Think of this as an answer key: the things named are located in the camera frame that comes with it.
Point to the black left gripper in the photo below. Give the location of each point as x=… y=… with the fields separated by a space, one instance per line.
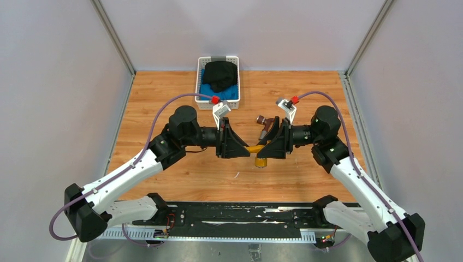
x=228 y=144

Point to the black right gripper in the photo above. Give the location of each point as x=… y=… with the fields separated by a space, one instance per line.
x=279 y=141

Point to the brown faucet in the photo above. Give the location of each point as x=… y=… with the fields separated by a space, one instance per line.
x=266 y=122

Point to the yellow brass faucet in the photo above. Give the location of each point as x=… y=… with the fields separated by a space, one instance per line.
x=258 y=161

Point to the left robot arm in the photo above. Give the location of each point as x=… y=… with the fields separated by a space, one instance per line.
x=95 y=207

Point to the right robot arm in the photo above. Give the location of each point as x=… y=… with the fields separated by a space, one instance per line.
x=388 y=231

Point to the white plastic basket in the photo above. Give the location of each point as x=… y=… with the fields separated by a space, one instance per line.
x=202 y=61

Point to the blue cloth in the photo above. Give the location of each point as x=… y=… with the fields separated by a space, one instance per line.
x=230 y=93

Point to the black cloth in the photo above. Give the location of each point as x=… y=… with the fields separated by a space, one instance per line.
x=220 y=75

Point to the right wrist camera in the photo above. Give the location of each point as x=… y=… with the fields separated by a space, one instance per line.
x=288 y=107

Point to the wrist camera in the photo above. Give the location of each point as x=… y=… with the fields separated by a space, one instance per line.
x=219 y=110
x=288 y=107

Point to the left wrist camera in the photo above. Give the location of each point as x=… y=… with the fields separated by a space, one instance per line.
x=219 y=110

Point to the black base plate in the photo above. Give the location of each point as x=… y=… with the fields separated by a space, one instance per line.
x=238 y=220

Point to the aluminium frame rail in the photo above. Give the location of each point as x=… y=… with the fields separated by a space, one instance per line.
x=88 y=224

